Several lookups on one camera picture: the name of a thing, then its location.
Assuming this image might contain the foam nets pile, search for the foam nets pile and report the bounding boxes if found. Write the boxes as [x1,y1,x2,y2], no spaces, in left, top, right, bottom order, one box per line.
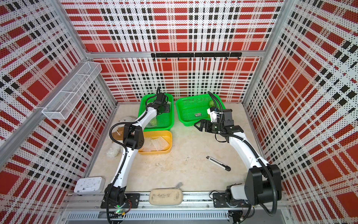
[140,136,169,152]

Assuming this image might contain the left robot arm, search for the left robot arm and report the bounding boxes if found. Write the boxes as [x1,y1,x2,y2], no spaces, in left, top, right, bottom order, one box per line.
[101,87,170,210]

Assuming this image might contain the yellow plastic bowl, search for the yellow plastic bowl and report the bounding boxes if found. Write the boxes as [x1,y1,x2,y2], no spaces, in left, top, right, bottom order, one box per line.
[139,131,172,155]

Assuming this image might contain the black hook rail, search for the black hook rail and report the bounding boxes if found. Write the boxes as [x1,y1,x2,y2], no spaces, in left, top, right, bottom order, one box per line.
[151,52,242,60]

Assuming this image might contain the clear wall shelf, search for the clear wall shelf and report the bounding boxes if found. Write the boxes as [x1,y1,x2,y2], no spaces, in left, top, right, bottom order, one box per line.
[42,61,102,120]

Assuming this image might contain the white power strip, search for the white power strip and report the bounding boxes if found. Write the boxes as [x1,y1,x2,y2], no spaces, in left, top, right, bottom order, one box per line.
[74,176,105,195]

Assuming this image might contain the beige sponge block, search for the beige sponge block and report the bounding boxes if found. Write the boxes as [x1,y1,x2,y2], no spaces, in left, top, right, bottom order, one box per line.
[149,188,183,206]

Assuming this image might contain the green basket with fruit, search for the green basket with fruit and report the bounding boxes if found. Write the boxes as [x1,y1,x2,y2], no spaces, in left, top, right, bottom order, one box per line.
[176,94,214,127]

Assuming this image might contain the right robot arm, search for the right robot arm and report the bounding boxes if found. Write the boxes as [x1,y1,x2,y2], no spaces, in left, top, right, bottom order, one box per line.
[194,92,282,216]

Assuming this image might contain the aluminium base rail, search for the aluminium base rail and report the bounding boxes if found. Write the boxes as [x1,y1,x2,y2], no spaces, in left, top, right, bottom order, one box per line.
[56,189,295,224]

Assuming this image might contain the black pen tool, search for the black pen tool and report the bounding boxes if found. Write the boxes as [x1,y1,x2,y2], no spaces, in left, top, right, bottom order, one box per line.
[206,156,231,172]

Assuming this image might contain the empty green plastic basket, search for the empty green plastic basket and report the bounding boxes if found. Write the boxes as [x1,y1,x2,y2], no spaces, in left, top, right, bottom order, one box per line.
[138,93,174,132]

